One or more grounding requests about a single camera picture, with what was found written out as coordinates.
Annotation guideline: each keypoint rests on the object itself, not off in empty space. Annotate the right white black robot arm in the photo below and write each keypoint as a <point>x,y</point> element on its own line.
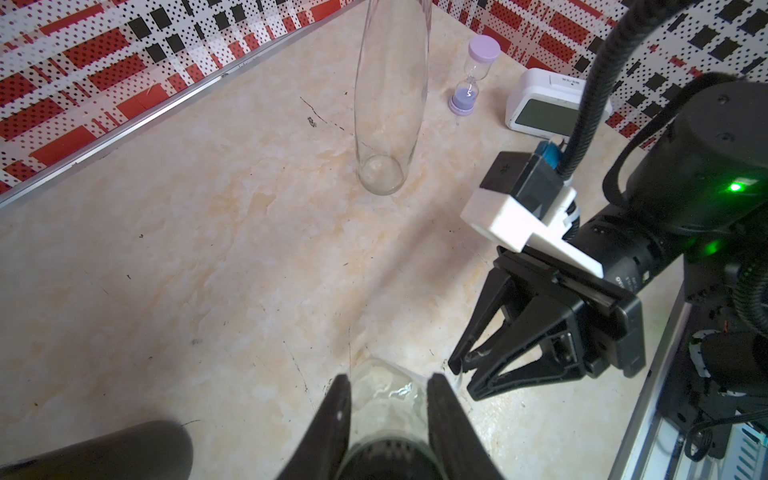
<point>706,178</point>

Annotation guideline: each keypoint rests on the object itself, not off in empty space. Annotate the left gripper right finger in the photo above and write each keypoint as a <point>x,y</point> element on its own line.
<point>452,437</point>

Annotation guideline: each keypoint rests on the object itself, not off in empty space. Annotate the dark green wine bottle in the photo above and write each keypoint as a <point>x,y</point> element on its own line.
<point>160,449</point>

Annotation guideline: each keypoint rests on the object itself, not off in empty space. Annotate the purple sand timer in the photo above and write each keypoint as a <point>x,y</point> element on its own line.
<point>482,51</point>

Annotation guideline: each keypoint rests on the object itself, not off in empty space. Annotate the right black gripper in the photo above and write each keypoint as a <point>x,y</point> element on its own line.
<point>560,323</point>

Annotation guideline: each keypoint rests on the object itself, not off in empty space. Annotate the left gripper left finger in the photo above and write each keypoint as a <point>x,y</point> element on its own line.
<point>321,451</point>

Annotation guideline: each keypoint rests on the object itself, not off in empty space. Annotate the small clear black-capped bottle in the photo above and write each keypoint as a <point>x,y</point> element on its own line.
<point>389,425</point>

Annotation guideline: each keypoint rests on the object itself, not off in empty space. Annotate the tall clear corked bottle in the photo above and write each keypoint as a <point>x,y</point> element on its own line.
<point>390,91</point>

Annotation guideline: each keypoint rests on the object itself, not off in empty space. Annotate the white rectangular device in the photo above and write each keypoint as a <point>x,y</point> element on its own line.
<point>544,104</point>

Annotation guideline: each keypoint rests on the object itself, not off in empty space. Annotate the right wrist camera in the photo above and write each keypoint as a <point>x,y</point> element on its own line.
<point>522,202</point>

